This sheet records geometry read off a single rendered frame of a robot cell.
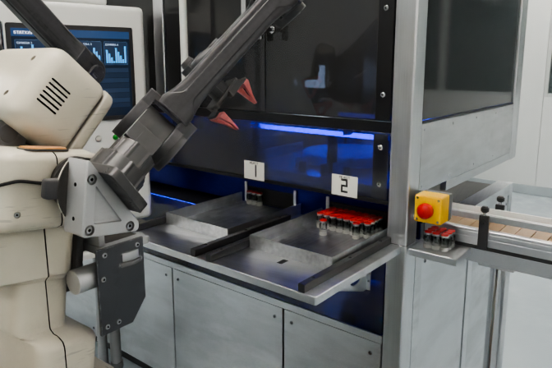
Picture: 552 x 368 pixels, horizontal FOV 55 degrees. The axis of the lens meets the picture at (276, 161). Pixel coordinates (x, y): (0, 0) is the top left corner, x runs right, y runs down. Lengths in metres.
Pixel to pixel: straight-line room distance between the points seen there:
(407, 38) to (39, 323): 1.02
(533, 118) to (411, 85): 4.69
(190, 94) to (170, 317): 1.45
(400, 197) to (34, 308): 0.90
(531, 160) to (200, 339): 4.60
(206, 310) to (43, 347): 1.12
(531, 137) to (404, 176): 4.69
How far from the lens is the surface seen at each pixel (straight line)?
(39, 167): 0.88
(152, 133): 0.86
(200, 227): 1.54
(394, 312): 1.55
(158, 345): 2.36
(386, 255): 1.40
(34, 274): 0.98
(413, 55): 1.38
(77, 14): 1.85
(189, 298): 2.11
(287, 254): 1.34
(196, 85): 0.90
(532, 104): 6.03
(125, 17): 1.92
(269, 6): 0.96
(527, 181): 6.13
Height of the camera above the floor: 1.36
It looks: 11 degrees down
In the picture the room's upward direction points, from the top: straight up
